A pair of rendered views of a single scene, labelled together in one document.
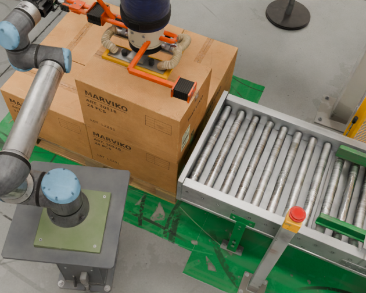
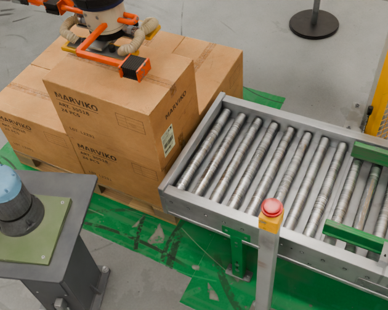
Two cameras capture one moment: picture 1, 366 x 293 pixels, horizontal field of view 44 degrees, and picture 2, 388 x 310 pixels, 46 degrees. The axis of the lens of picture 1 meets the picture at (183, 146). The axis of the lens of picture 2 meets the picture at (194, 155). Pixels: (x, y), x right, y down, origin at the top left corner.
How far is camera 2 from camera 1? 0.61 m
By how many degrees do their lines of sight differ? 10
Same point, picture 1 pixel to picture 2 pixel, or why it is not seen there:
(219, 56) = (220, 59)
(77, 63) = not seen: hidden behind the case
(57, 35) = (52, 51)
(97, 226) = (50, 235)
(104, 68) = (74, 67)
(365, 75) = not seen: outside the picture
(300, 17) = (327, 26)
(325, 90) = (356, 98)
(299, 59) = (326, 67)
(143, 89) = (113, 84)
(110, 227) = (65, 235)
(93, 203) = (49, 210)
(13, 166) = not seen: outside the picture
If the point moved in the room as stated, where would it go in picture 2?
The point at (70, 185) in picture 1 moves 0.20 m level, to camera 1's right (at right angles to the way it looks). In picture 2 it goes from (5, 182) to (58, 185)
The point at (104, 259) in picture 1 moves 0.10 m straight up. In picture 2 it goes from (53, 272) to (44, 260)
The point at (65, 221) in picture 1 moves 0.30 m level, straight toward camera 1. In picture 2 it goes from (12, 228) to (26, 296)
